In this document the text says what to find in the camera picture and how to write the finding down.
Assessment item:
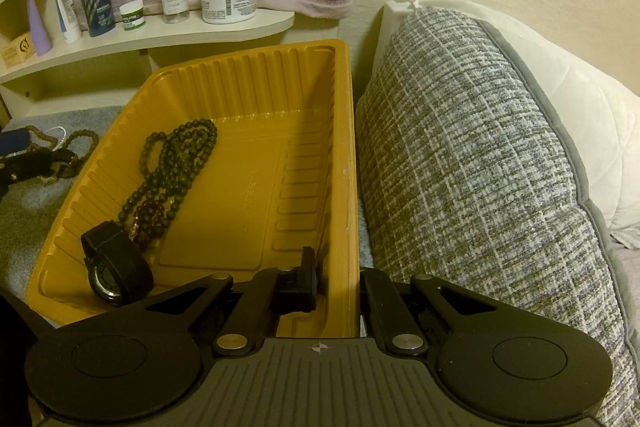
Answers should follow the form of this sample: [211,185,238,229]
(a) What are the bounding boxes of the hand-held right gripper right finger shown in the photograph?
[359,268,497,356]

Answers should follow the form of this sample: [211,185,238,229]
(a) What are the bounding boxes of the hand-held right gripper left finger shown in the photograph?
[142,246,321,357]

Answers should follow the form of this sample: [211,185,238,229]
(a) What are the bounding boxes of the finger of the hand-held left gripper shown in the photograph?
[0,130,32,157]

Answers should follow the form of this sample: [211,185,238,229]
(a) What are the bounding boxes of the black silver-case wristwatch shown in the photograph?
[0,146,82,189]

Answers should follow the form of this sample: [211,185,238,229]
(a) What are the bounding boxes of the brown bead necklace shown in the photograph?
[24,124,102,164]

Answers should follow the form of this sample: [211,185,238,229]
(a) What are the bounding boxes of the orange plastic tray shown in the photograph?
[25,38,362,339]

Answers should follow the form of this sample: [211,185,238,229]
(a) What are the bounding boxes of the dark green bead necklace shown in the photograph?
[119,118,219,249]

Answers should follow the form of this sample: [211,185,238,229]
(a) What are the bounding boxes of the black wide-strap wristwatch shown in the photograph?
[81,220,155,308]

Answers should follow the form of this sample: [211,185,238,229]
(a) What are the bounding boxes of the blue-grey fleece towel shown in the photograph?
[0,104,379,329]

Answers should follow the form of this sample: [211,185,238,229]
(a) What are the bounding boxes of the small cardboard box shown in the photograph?
[0,34,37,68]

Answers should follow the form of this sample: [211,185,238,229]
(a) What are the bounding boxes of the purple cone bottle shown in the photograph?
[25,0,54,56]

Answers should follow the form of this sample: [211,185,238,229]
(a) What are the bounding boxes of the grey woven pillow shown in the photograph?
[353,4,629,427]

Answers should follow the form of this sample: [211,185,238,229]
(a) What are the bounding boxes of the small green-label jar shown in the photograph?
[118,0,148,33]

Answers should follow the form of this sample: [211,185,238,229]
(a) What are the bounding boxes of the cream corner shelf unit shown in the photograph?
[0,0,296,118]

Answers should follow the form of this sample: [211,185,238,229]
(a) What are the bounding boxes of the white quilted pillow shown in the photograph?
[380,0,640,251]

